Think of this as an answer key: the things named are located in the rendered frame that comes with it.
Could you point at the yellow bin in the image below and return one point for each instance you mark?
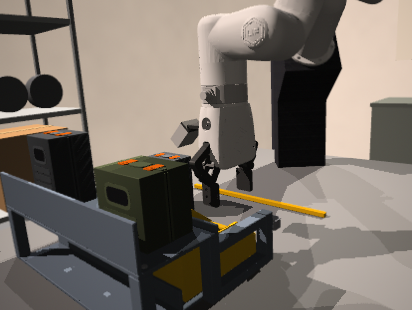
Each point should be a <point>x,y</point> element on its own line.
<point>185,272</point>

